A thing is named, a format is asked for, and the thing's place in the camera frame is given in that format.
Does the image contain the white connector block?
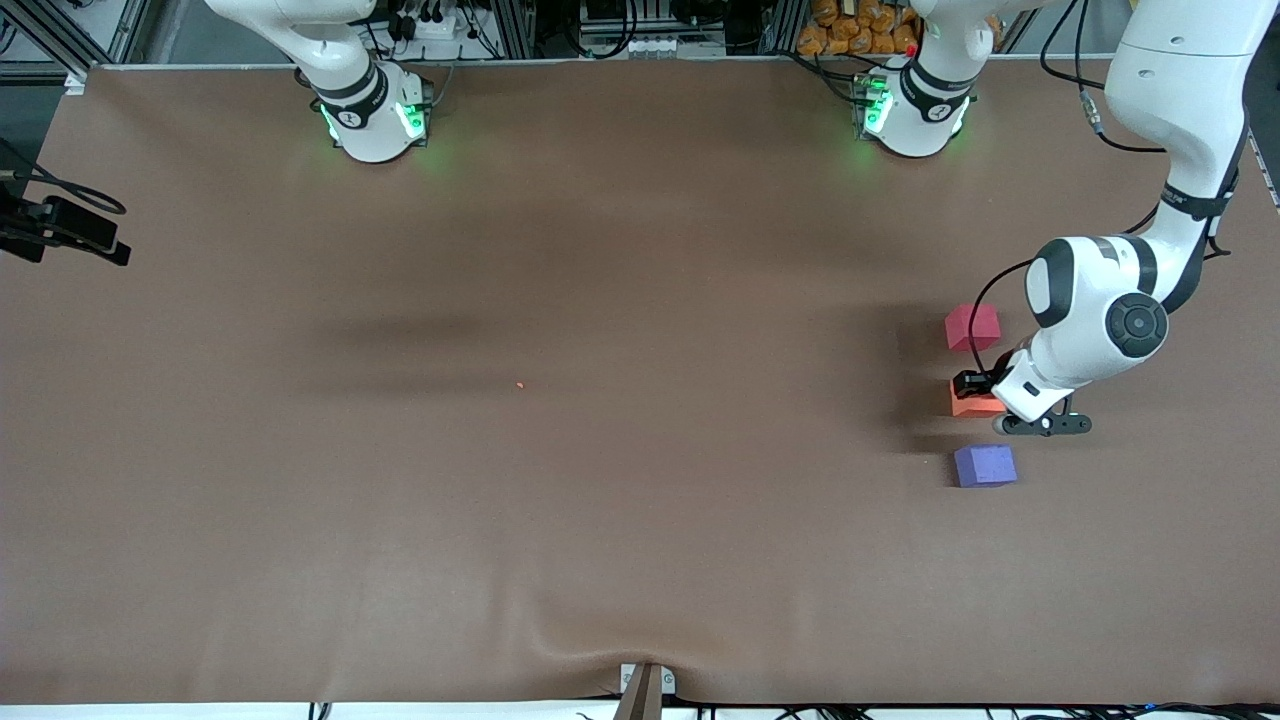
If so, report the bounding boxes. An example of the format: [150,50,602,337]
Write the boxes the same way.
[622,35,728,58]

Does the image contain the white power strip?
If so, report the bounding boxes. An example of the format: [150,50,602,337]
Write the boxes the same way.
[395,8,471,43]

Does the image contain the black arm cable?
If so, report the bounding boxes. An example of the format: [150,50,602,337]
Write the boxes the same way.
[966,0,1236,376]
[0,138,128,216]

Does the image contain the red foam block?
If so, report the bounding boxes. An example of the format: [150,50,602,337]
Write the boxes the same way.
[944,303,1002,353]

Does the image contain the aluminium table edge rail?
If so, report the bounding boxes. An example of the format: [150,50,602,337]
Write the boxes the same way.
[1245,100,1280,211]

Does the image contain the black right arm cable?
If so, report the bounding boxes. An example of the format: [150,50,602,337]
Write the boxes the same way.
[0,138,128,216]

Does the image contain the metal table clamp bracket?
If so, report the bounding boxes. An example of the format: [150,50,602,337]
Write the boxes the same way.
[612,663,677,720]

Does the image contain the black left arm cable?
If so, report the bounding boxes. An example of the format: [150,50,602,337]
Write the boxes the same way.
[966,0,1236,376]

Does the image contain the aluminium diagonal strut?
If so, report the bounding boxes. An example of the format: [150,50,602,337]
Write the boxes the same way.
[10,0,151,79]

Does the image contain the heap of orange objects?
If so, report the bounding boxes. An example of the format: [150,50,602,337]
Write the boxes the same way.
[797,0,921,56]

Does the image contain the purple foam block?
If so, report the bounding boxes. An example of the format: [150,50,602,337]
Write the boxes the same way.
[953,443,1019,489]

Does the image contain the brown table cloth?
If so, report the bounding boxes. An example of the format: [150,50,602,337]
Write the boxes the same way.
[0,55,1280,706]

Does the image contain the aluminium frame post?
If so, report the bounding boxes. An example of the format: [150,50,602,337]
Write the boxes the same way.
[490,0,537,59]

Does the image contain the orange foam block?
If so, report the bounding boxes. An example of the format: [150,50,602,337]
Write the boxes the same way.
[950,380,1007,418]

